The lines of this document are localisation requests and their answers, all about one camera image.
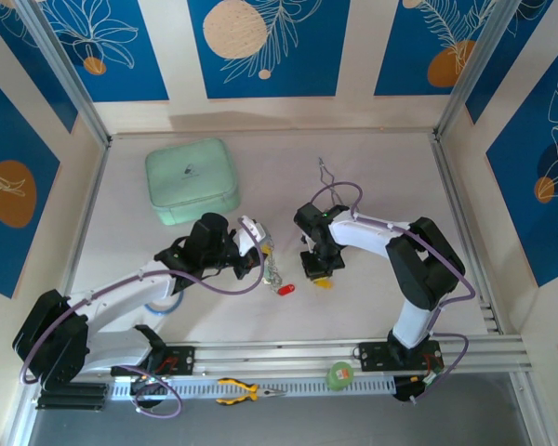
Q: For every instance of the red key tag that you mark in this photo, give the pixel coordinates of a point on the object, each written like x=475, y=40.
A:
x=287, y=290

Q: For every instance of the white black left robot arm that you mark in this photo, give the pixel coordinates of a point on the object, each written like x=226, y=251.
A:
x=121, y=292

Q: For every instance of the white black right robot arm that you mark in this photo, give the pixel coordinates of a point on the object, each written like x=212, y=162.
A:
x=367, y=234

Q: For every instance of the mint green zipper case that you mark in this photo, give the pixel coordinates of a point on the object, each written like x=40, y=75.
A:
x=190, y=181

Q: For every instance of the green tape roll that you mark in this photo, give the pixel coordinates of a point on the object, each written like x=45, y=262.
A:
x=339, y=376

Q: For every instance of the black profile blocks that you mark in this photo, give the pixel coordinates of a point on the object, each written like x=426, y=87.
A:
x=74, y=397

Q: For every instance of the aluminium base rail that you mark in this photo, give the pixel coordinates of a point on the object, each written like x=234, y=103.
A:
x=279, y=355

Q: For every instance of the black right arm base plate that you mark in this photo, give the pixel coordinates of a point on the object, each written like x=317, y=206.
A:
x=372, y=358

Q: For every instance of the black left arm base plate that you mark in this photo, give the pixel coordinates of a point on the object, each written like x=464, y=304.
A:
x=186, y=358

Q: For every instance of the aluminium table edge rail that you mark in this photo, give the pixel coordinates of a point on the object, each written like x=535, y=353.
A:
x=458, y=209
x=87, y=209

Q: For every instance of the aluminium frame post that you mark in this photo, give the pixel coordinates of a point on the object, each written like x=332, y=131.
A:
x=479, y=69
x=65, y=69

